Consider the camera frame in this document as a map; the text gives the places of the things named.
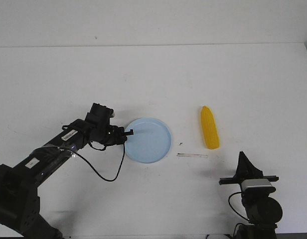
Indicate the light blue round plate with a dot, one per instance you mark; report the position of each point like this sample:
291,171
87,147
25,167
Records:
150,141

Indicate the yellow corn cob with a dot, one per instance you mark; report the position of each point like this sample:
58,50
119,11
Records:
209,128

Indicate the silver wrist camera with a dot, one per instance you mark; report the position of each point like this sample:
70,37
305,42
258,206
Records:
257,184
111,113

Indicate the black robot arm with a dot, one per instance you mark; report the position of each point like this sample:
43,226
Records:
19,200
262,211

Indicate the horizontal tape strip on table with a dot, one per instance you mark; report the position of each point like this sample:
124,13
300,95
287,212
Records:
190,155

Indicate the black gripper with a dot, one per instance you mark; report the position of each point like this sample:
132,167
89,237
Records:
253,175
101,131

